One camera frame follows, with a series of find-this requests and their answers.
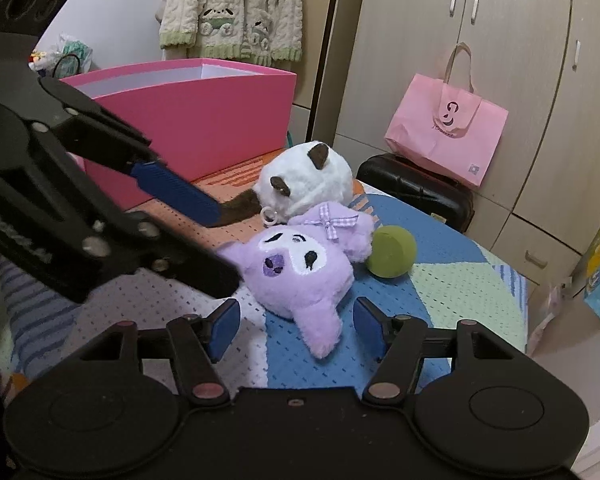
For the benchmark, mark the beige three-door wardrobe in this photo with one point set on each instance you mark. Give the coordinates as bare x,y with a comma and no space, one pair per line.
480,60

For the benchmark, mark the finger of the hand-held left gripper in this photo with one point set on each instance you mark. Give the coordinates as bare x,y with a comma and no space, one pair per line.
180,192
190,265

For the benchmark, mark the green soft ball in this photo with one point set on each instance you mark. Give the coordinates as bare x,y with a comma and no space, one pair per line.
392,250

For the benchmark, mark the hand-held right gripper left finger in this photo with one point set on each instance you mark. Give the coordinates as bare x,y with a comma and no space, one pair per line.
225,330

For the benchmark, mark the pink cardboard box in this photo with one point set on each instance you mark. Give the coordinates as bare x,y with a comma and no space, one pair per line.
205,120

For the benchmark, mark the black suitcase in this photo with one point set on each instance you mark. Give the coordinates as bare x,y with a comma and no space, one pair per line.
420,190

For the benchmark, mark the light wood cabinet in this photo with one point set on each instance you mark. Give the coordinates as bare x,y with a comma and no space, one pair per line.
315,60

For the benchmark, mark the cream fleece robe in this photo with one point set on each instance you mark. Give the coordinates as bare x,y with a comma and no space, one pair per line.
230,10

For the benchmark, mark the white plush dog brown ears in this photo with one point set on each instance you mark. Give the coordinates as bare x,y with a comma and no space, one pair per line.
305,180

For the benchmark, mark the pink tote bag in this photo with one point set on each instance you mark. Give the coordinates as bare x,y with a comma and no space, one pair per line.
445,130

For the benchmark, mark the white green plastic packet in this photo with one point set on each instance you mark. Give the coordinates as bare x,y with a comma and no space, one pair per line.
75,50

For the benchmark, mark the patchwork blanket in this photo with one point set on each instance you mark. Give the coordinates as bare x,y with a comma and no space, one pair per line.
455,300

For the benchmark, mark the purple plush toy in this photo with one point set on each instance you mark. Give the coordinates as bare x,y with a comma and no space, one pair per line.
300,270

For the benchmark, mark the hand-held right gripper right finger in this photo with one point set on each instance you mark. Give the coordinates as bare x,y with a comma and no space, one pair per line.
367,322

